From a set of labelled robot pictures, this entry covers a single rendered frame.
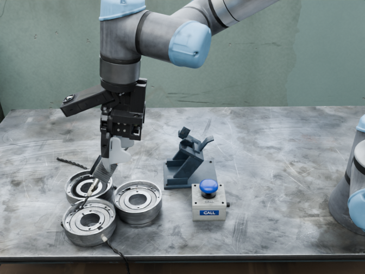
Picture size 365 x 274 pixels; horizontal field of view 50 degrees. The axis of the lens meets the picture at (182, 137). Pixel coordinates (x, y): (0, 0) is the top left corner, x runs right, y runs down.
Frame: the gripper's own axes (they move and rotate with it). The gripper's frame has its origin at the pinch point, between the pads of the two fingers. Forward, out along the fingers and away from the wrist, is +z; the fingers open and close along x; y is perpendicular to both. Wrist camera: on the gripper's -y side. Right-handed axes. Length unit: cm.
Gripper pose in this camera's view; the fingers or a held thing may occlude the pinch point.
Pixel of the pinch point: (106, 161)
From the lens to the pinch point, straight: 85.7
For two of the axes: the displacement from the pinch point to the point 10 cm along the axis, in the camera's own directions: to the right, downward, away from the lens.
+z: -1.2, 8.3, 5.4
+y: 9.9, 1.1, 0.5
